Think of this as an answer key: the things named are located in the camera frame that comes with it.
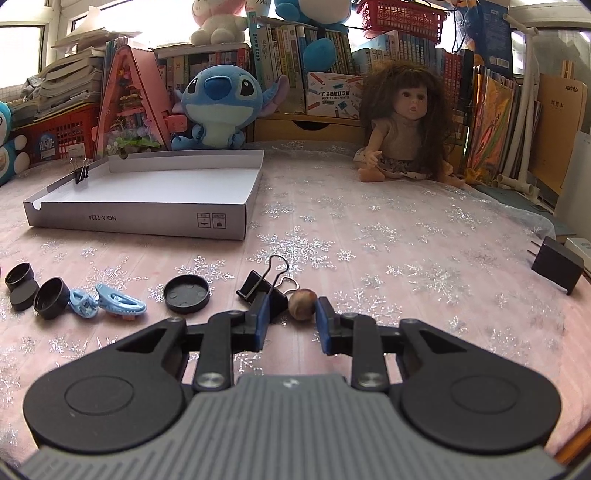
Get pink bunny plush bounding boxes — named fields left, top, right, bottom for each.
left=189, top=0, right=253, bottom=46

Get blue paper bag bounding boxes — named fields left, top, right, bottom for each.
left=454, top=0, right=514, bottom=75

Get thick black disc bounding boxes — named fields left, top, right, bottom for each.
left=10, top=282, right=40, bottom=311

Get brown paper envelope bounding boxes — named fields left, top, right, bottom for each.
left=528, top=73, right=590, bottom=195

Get pink snowflake tablecloth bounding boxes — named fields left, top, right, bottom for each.
left=0, top=140, right=591, bottom=464

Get colourful thin picture books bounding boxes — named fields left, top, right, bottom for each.
left=463, top=64, right=523, bottom=182

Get black round lid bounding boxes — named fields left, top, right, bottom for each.
left=163, top=274, right=210, bottom=315

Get white cardboard box tray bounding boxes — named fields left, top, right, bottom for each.
left=23, top=150, right=265, bottom=241

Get long blue plastic piece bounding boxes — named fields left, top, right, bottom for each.
left=94, top=283, right=148, bottom=320

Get small red plastic basket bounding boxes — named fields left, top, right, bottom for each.
left=355, top=0, right=449, bottom=45

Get large red plastic crate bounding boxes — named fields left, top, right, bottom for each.
left=13, top=103, right=102, bottom=163

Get stack of books and papers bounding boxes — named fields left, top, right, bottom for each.
left=34, top=29, right=112, bottom=121

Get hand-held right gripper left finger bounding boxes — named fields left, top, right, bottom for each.
left=111, top=291, right=274, bottom=394

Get brown walnut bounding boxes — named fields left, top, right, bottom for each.
left=288, top=288, right=318, bottom=320

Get small round blue plastic piece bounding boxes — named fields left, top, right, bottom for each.
left=69, top=288, right=99, bottom=320

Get white printed carton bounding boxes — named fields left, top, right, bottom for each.
left=304, top=71, right=366, bottom=116

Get row of upright books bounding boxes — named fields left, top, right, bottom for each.
left=154, top=11, right=476, bottom=114

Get small black binder clip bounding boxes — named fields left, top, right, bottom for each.
left=69, top=157, right=91, bottom=185

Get long-haired baby doll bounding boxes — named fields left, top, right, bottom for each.
left=353, top=58, right=468, bottom=188

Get blue robot cat plush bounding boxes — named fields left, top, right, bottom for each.
left=0, top=100, right=31, bottom=186

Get white pipe stand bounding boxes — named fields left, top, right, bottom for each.
left=493, top=13, right=556, bottom=205

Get large black binder clip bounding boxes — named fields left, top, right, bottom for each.
left=236, top=254, right=300, bottom=318

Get wooden drawer shelf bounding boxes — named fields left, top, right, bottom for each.
left=253, top=114, right=371, bottom=145

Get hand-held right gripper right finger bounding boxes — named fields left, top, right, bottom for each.
left=314, top=296, right=469, bottom=394

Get pink triangular miniature house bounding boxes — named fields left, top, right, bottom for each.
left=94, top=45, right=186, bottom=160

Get black power adapter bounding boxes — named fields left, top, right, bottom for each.
left=527, top=236, right=585, bottom=296

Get black plastic bottle cap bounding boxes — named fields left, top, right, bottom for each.
left=5, top=261, right=36, bottom=292
left=34, top=276, right=71, bottom=320

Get blue and white plush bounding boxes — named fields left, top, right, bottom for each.
left=274, top=0, right=352, bottom=73

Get upright blue books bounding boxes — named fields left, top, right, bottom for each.
left=104, top=39, right=130, bottom=95

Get small white box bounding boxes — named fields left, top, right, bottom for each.
left=565, top=237, right=591, bottom=274

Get blue alien plush toy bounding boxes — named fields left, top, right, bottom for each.
left=172, top=64, right=290, bottom=151

